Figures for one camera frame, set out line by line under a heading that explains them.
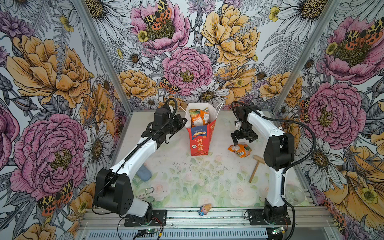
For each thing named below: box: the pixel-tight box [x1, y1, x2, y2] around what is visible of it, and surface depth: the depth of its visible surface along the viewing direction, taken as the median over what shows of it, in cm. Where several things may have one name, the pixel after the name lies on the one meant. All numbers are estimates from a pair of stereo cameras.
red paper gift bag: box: [185, 103, 218, 156], surface depth 88 cm
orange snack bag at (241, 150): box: [227, 143, 252, 158], surface depth 93 cm
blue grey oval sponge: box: [136, 164, 152, 182], surface depth 89 cm
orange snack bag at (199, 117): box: [189, 107, 210, 128], surface depth 91 cm
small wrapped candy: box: [197, 203, 212, 217], surface depth 76 cm
